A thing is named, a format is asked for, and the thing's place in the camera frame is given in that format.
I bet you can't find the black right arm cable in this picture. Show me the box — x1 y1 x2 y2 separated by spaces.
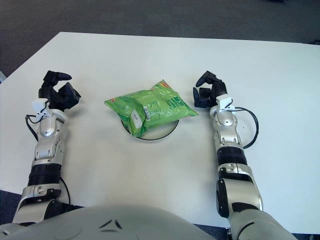
233 106 260 150

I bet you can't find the grey robot torso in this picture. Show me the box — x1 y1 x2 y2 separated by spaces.
0 203 303 240

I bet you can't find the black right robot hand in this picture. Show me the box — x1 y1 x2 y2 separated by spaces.
192 70 228 109

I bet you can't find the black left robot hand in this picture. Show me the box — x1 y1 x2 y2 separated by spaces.
38 70 82 112

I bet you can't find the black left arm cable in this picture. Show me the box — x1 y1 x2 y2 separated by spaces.
24 113 83 208

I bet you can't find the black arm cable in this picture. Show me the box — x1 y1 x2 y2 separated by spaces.
233 106 260 150
24 113 83 208

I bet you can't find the white plate black rim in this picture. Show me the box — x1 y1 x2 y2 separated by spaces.
119 119 180 143

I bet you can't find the green snack bag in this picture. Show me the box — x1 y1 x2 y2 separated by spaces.
104 79 200 138

